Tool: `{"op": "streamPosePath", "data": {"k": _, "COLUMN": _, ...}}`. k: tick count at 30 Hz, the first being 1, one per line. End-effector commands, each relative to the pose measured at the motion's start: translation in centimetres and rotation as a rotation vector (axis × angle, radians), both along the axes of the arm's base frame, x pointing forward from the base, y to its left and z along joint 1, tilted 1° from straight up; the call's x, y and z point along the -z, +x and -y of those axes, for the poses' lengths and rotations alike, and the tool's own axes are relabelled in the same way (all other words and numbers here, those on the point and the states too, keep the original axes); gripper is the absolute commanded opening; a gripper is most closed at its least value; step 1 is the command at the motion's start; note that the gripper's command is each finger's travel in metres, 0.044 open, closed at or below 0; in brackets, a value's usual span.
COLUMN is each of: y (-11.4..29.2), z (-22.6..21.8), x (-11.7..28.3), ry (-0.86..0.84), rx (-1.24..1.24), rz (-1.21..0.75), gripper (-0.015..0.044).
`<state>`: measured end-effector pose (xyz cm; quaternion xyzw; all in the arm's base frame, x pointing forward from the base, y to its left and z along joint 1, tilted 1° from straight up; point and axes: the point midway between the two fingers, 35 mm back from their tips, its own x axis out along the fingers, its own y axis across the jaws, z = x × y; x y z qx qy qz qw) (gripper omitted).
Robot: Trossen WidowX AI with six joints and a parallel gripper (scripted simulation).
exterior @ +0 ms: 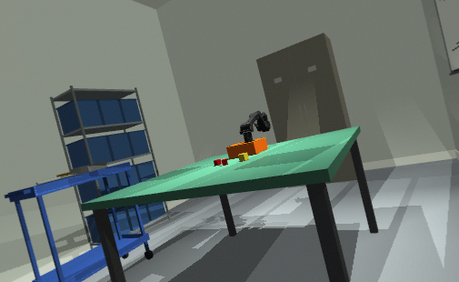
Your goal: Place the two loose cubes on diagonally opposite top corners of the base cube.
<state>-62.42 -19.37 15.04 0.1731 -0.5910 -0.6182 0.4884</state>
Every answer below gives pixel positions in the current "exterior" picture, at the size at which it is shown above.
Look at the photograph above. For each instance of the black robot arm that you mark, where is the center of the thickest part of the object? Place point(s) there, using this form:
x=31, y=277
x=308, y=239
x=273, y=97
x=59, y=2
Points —
x=248, y=125

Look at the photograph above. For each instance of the yellow cube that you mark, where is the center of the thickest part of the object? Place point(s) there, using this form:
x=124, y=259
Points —
x=243, y=157

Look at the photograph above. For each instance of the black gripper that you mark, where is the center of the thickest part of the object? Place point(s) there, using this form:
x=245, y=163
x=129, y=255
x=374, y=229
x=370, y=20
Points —
x=257, y=126

